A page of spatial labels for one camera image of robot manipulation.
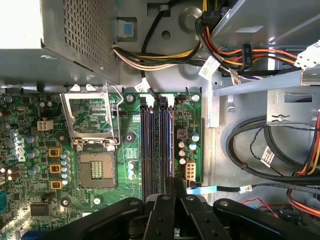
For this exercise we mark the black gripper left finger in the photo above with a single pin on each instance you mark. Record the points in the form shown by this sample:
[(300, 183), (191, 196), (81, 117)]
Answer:
[(160, 217)]

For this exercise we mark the grey power supply unit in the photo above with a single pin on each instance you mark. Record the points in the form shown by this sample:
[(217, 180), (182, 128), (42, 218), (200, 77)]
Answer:
[(75, 30)]

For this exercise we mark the CPU socket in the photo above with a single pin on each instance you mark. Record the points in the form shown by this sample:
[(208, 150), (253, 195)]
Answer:
[(96, 170)]

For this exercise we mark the green Dell motherboard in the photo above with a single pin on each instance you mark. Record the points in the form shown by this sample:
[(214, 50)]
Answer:
[(135, 140)]

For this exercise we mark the blue plastic case clip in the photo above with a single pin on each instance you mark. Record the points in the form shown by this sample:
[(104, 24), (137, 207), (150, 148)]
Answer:
[(128, 30)]

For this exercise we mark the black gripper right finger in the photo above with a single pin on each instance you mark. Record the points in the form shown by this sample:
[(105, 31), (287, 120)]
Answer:
[(200, 220)]

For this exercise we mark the tall white power socket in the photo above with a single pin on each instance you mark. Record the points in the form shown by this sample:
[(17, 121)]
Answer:
[(190, 170)]

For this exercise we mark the silver drive bay cage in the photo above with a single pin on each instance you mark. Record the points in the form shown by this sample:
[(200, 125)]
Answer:
[(262, 22)]

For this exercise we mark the black-clipped RAM slot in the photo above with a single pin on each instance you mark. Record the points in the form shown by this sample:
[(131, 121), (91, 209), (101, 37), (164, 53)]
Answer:
[(163, 140), (143, 140)]

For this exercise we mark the white-clipped RAM slot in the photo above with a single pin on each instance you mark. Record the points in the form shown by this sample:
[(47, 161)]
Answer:
[(150, 140), (170, 100)]

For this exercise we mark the small white power socket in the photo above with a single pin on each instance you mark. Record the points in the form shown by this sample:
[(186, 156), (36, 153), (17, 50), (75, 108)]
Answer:
[(45, 125)]

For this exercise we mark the open black PC case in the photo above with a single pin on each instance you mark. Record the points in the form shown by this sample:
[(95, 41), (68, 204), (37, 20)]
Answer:
[(225, 155)]

